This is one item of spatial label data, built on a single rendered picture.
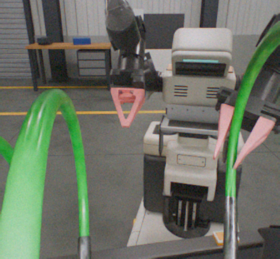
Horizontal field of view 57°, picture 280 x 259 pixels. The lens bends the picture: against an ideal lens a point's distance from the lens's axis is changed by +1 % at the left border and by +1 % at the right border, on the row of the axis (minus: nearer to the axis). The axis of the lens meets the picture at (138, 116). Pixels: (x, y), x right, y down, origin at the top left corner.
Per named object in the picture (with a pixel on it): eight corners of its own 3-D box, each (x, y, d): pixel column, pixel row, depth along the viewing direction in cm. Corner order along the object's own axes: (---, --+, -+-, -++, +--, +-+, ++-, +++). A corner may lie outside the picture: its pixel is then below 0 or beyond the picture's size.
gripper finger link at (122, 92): (105, 121, 48) (111, 78, 52) (112, 135, 55) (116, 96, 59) (142, 122, 48) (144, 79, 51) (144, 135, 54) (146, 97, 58)
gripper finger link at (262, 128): (254, 170, 33) (281, 110, 35) (200, 146, 36) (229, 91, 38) (246, 180, 39) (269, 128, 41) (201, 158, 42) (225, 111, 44)
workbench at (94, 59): (32, 92, 522) (23, 38, 484) (42, 83, 587) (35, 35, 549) (111, 91, 527) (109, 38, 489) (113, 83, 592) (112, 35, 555)
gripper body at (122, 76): (109, 77, 49) (112, 45, 52) (116, 102, 58) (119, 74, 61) (142, 77, 48) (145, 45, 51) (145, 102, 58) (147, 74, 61)
